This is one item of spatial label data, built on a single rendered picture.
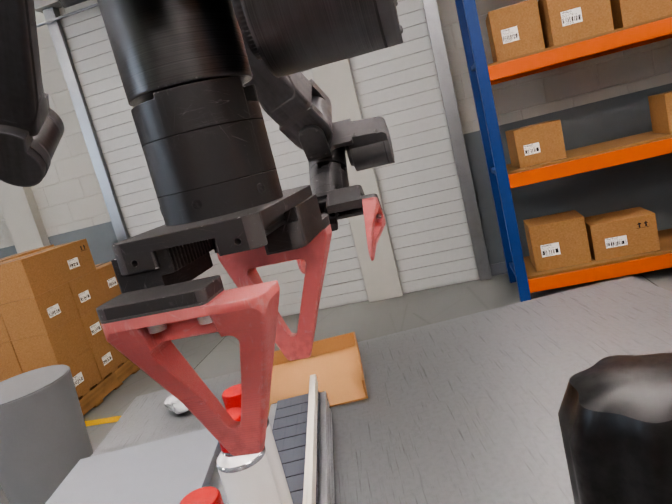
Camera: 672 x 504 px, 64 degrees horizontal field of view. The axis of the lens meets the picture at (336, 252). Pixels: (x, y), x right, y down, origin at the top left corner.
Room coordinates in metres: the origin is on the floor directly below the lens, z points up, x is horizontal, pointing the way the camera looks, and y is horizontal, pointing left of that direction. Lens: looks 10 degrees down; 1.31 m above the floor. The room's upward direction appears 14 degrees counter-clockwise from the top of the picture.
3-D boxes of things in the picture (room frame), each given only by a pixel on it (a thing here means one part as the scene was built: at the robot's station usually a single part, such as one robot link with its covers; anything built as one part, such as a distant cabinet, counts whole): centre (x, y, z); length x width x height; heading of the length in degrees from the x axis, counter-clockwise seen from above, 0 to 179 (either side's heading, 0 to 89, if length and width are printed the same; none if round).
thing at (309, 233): (0.30, 0.04, 1.25); 0.07 x 0.07 x 0.09; 77
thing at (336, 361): (1.16, 0.14, 0.85); 0.30 x 0.26 x 0.04; 179
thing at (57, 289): (4.02, 2.24, 0.57); 1.20 x 0.83 x 1.14; 170
